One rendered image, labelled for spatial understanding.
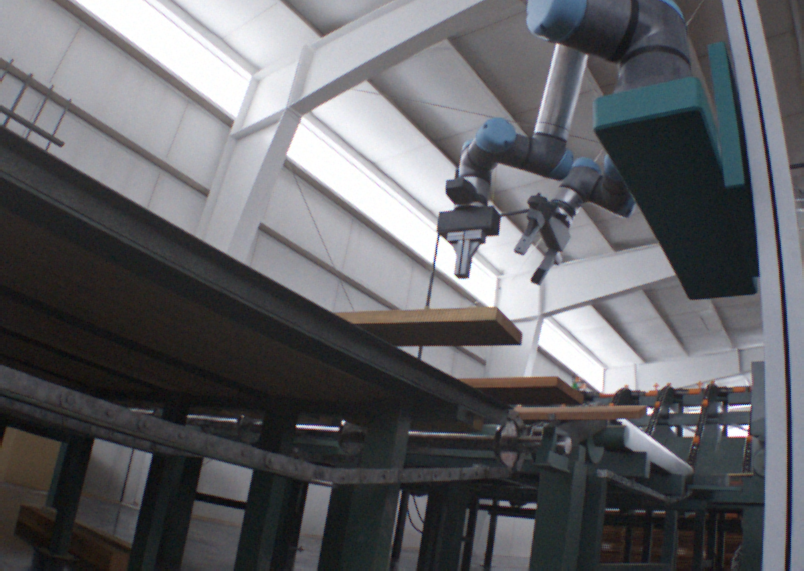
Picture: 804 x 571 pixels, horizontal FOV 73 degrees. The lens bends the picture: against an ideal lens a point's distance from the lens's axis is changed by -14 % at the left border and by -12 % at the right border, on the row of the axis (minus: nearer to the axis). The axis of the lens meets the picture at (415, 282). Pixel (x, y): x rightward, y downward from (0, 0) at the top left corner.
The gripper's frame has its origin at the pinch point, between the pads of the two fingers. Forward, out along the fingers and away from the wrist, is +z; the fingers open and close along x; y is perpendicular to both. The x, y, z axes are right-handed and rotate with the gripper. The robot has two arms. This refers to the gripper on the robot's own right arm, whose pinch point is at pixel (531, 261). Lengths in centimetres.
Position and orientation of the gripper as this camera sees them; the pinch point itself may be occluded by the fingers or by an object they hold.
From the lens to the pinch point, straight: 148.5
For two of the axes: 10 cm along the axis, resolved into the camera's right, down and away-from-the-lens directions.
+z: -5.4, 8.0, -2.5
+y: 7.2, 3.0, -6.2
